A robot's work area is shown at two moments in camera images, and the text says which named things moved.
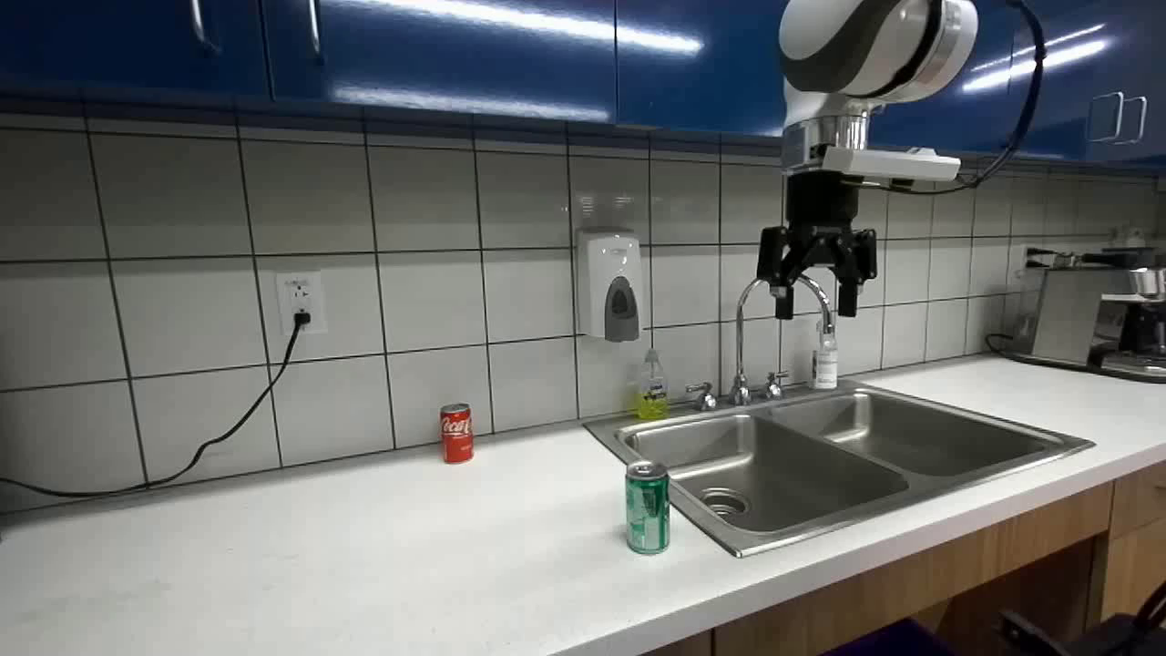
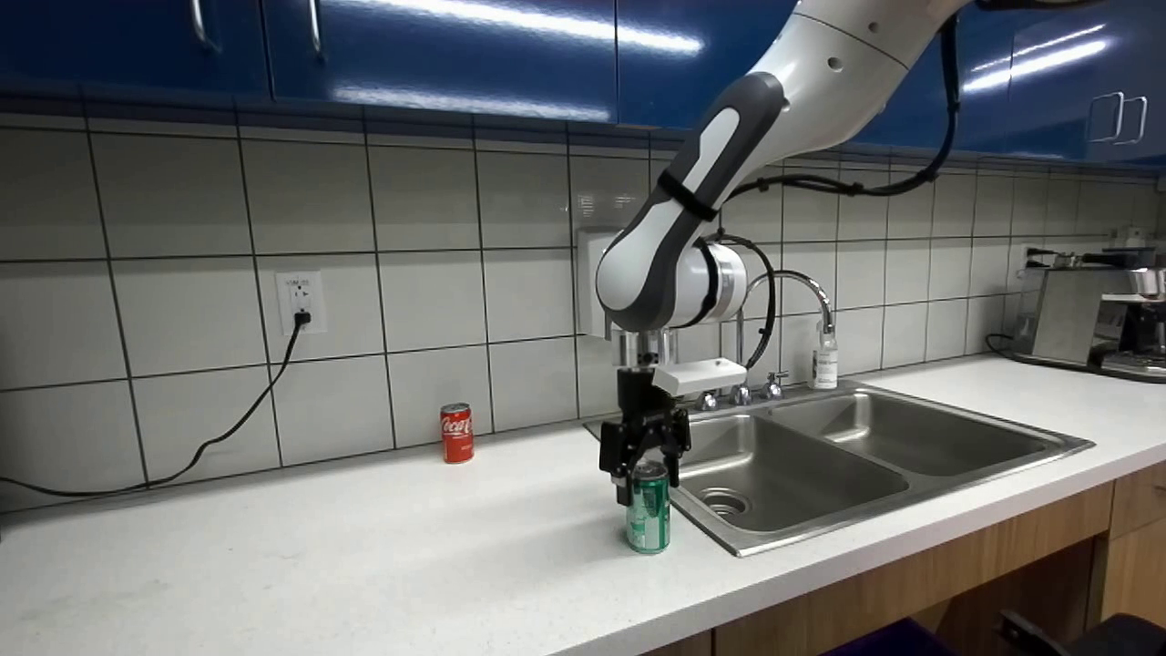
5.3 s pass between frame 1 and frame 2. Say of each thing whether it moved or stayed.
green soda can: stayed
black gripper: moved
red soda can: stayed
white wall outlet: stayed
